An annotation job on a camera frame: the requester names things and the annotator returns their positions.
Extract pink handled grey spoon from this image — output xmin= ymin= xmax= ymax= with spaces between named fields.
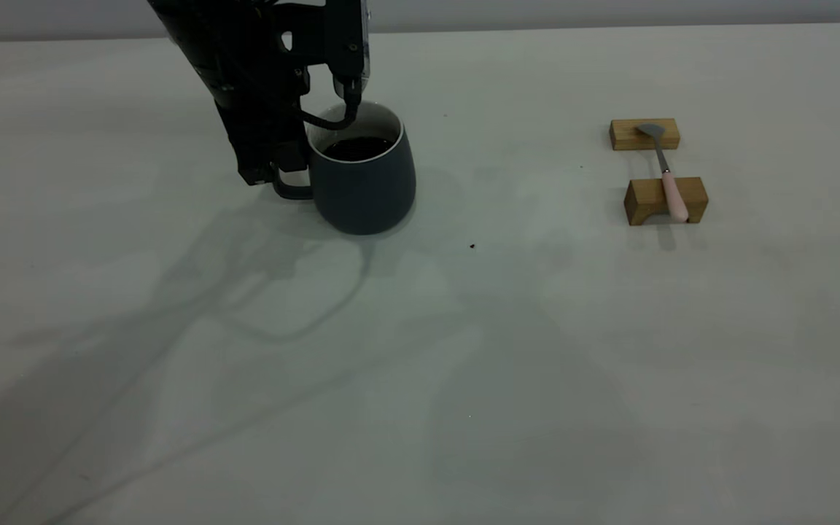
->
xmin=637 ymin=123 xmax=690 ymax=223

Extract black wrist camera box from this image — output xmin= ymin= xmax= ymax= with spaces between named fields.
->
xmin=324 ymin=0 xmax=372 ymax=100

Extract flat rectangular wooden block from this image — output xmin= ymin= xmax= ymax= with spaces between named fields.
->
xmin=609 ymin=119 xmax=681 ymax=152

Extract black camera cable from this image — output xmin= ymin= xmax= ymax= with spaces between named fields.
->
xmin=296 ymin=77 xmax=362 ymax=133

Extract arched wooden block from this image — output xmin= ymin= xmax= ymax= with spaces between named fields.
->
xmin=623 ymin=177 xmax=709 ymax=227

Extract dark grey ceramic mug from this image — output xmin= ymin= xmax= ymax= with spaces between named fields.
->
xmin=272 ymin=101 xmax=417 ymax=236

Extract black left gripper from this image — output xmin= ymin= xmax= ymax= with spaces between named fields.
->
xmin=147 ymin=0 xmax=328 ymax=187

